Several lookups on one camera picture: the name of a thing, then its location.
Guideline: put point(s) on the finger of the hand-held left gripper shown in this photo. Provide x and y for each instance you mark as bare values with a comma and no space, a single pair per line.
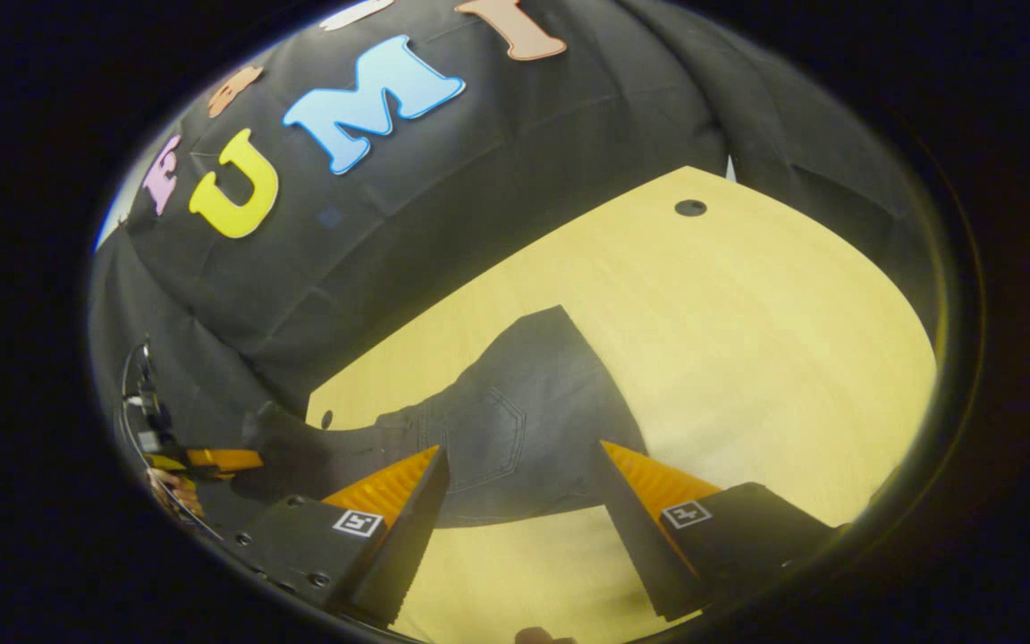
224,459

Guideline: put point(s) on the dark grey jeans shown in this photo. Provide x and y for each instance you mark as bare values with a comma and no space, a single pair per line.
524,420

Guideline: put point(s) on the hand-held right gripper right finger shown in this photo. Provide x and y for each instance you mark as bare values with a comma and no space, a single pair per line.
649,555

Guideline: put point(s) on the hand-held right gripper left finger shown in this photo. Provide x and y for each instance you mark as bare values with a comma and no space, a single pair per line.
399,546

